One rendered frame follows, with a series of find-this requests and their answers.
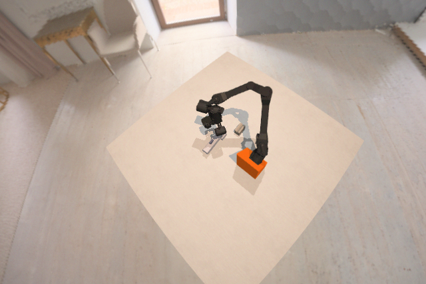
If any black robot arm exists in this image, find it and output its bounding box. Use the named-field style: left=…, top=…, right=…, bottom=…
left=196, top=81, right=272, bottom=166

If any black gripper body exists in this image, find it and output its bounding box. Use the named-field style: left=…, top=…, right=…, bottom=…
left=211, top=115, right=226, bottom=136

